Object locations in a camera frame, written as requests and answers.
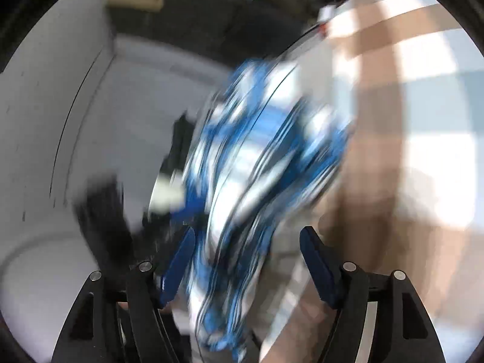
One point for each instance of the black wardrobe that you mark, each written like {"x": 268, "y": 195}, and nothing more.
{"x": 227, "y": 34}

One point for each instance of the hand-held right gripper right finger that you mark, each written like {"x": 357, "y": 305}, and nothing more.
{"x": 317, "y": 264}

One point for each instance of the blue plaid shirt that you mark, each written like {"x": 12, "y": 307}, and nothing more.
{"x": 257, "y": 158}

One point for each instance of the checkered bed sheet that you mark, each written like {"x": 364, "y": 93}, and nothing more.
{"x": 416, "y": 121}

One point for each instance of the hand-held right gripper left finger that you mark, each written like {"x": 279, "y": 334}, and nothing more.
{"x": 177, "y": 264}

